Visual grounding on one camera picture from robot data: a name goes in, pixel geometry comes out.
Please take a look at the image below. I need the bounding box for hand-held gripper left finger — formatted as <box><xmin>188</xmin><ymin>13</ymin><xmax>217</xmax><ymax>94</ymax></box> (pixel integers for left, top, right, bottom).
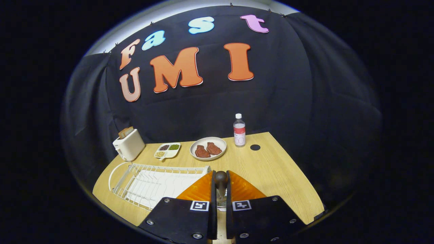
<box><xmin>138</xmin><ymin>170</ymin><xmax>217</xmax><ymax>243</ymax></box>

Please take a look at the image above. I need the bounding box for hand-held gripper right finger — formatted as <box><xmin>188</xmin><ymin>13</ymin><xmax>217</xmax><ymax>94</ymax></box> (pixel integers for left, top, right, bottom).
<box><xmin>225</xmin><ymin>170</ymin><xmax>307</xmax><ymax>243</ymax></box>

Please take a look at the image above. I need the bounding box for white wire dish rack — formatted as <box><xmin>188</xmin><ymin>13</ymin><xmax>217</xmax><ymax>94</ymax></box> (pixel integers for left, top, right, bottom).
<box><xmin>108</xmin><ymin>162</ymin><xmax>211</xmax><ymax>211</ymax></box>

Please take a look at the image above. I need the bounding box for spoon with brown handle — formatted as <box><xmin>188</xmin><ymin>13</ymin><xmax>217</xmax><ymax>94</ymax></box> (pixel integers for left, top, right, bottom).
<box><xmin>214</xmin><ymin>171</ymin><xmax>228</xmax><ymax>211</ymax></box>

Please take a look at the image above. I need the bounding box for white divided bean dish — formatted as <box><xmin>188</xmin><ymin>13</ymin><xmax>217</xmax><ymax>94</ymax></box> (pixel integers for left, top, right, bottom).
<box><xmin>154</xmin><ymin>142</ymin><xmax>181</xmax><ymax>161</ymax></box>

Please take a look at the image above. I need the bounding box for white plate with steaks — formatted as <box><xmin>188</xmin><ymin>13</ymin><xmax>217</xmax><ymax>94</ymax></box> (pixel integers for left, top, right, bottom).
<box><xmin>190</xmin><ymin>137</ymin><xmax>227</xmax><ymax>161</ymax></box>

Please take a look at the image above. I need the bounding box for white toaster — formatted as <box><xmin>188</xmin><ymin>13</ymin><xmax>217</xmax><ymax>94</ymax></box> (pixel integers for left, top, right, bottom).
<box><xmin>113</xmin><ymin>129</ymin><xmax>145</xmax><ymax>162</ymax></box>

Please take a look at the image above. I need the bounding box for clear water bottle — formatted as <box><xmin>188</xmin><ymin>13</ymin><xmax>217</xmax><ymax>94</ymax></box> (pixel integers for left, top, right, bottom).
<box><xmin>233</xmin><ymin>114</ymin><xmax>246</xmax><ymax>147</ymax></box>

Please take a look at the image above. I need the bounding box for black backdrop cloth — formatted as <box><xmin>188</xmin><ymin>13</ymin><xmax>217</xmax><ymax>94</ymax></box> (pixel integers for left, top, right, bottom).
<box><xmin>61</xmin><ymin>5</ymin><xmax>383</xmax><ymax>204</ymax></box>

